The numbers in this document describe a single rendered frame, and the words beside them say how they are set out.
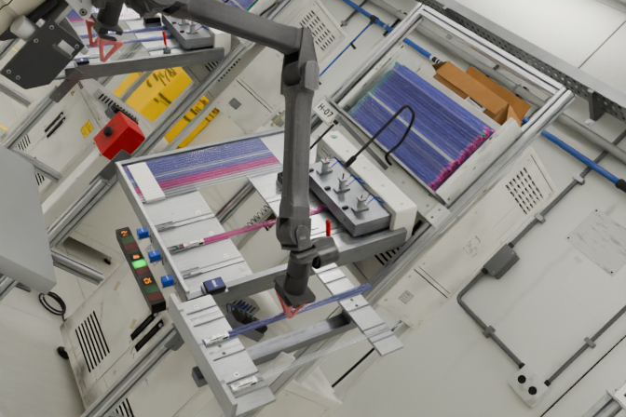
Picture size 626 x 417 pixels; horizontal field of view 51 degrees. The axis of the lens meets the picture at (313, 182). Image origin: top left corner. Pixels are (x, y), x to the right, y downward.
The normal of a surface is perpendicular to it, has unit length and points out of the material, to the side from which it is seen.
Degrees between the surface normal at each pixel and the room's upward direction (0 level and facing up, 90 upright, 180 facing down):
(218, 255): 48
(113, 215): 90
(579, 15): 90
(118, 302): 90
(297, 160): 63
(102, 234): 90
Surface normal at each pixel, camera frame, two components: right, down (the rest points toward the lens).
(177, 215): 0.08, -0.81
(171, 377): -0.53, -0.45
